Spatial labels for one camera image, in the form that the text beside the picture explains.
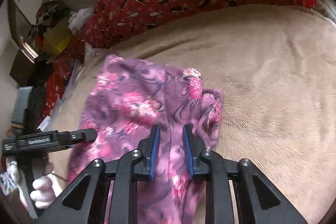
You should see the purple floral fleece garment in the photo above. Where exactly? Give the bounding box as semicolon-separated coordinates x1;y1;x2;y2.
68;55;223;223

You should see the left hand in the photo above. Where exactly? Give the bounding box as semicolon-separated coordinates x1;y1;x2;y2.
30;163;56;209

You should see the yellow box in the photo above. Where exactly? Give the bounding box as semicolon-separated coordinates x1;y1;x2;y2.
43;18;73;60

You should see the beige fleece blanket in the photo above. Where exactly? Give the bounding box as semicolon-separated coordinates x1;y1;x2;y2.
49;3;336;224

